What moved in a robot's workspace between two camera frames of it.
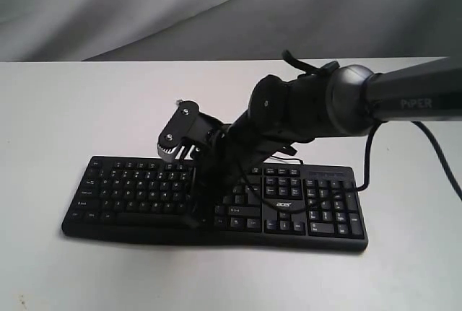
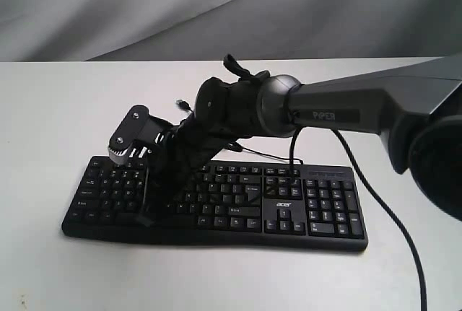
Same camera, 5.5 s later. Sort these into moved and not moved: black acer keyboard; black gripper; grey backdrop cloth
Moved: black gripper
Not moved: black acer keyboard; grey backdrop cloth
